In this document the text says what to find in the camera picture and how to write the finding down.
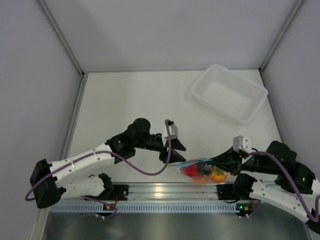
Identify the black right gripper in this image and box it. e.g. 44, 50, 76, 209
206, 146, 280, 176

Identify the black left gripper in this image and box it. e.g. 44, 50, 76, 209
134, 134, 186, 164

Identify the yellow fake bell pepper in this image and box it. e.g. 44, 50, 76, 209
209, 167, 228, 184

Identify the black fake food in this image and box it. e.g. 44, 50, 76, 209
196, 162, 215, 176

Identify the red fake pepper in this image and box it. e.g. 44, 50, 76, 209
180, 164, 200, 178

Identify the clear zip top bag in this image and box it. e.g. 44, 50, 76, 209
168, 158, 228, 185

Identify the orange fake fruit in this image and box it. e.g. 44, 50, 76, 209
191, 176, 209, 185

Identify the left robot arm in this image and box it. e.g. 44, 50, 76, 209
25, 118, 186, 209

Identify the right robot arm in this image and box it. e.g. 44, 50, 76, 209
209, 140, 320, 234

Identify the white plastic basket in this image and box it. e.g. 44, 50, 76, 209
190, 64, 268, 125

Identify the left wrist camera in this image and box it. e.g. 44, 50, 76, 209
162, 119, 178, 140

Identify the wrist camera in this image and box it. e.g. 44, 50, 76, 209
162, 119, 178, 140
232, 135, 252, 153

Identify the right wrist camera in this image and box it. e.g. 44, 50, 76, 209
232, 135, 252, 153

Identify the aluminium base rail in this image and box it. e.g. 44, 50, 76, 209
113, 182, 240, 202

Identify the white slotted cable duct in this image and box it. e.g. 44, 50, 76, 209
50, 202, 250, 214

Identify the aluminium frame post right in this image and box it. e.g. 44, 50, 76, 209
259, 0, 306, 73

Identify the aluminium frame post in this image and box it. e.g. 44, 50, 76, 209
35, 0, 84, 77
259, 0, 306, 73

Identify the aluminium frame post left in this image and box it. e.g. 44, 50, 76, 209
35, 0, 84, 77

